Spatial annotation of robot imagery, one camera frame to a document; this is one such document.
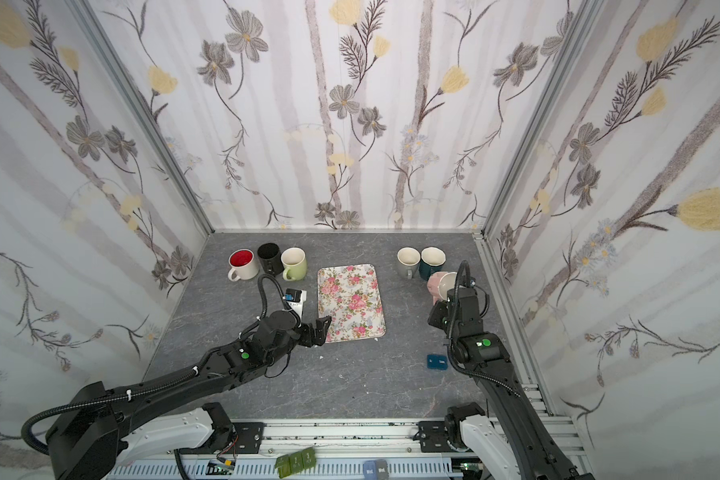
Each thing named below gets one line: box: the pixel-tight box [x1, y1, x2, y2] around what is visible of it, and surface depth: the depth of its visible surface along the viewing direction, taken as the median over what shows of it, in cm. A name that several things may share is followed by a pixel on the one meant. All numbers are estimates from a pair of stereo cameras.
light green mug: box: [280, 247, 308, 281], surface depth 103 cm
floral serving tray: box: [317, 264, 387, 344], surface depth 103 cm
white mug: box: [227, 248, 259, 282], surface depth 104 cm
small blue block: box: [427, 354, 448, 370], surface depth 88 cm
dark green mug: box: [419, 246, 447, 281], surface depth 103 cm
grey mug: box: [396, 246, 421, 279], surface depth 103 cm
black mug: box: [257, 242, 284, 276], surface depth 103 cm
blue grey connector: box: [364, 459, 389, 480], surface depth 70 cm
